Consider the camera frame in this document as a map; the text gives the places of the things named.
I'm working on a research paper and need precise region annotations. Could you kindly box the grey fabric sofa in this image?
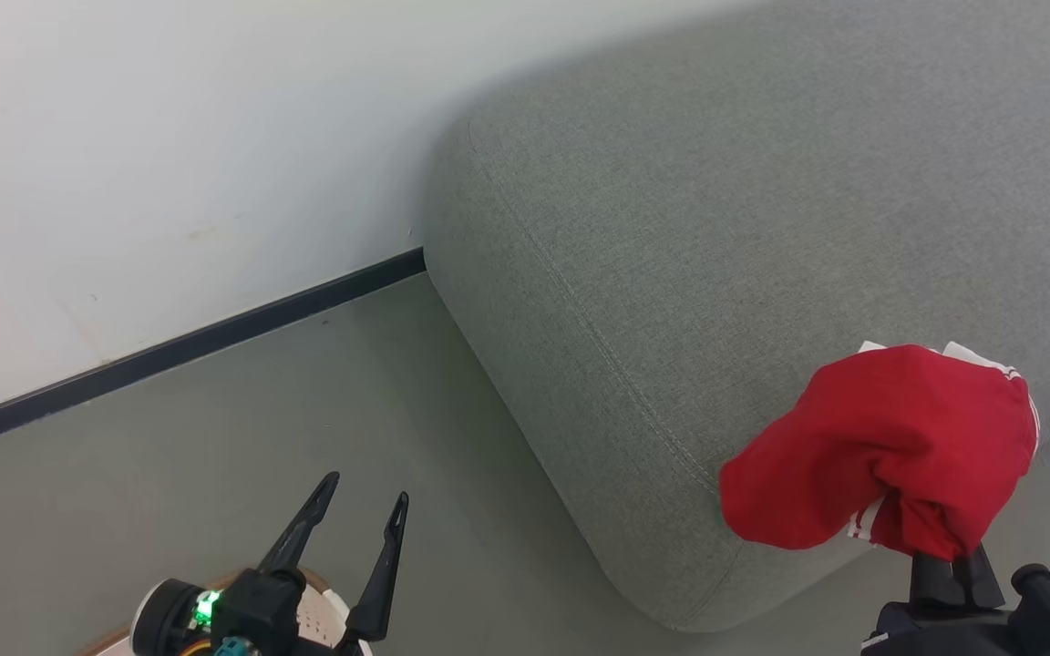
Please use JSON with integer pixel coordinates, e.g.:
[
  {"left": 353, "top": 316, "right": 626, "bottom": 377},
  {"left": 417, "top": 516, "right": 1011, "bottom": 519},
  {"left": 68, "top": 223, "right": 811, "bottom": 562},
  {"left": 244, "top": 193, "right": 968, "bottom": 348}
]
[{"left": 422, "top": 0, "right": 1050, "bottom": 633}]

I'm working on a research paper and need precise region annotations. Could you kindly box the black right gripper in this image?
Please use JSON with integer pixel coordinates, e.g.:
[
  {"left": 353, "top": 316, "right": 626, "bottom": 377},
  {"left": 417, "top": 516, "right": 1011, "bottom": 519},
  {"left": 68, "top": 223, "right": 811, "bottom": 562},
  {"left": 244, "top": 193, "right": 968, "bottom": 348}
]
[{"left": 860, "top": 543, "right": 1020, "bottom": 656}]

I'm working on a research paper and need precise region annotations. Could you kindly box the red garment with white stripes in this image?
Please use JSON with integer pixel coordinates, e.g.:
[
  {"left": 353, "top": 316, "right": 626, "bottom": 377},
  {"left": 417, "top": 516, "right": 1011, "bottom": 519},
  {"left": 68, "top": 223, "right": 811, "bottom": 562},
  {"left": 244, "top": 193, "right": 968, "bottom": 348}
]
[{"left": 718, "top": 341, "right": 1042, "bottom": 562}]

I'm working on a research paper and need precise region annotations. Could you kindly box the dark wall baseboard strip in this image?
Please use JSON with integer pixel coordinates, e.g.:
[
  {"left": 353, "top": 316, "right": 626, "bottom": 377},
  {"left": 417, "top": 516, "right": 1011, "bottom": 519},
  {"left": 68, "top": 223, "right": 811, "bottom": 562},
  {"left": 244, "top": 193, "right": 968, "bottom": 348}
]
[{"left": 0, "top": 246, "right": 427, "bottom": 456}]

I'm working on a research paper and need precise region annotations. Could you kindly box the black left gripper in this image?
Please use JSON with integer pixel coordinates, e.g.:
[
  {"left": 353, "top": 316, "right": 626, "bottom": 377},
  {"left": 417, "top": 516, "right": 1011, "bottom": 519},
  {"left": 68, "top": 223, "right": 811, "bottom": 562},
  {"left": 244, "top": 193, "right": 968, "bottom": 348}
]
[{"left": 186, "top": 471, "right": 410, "bottom": 656}]

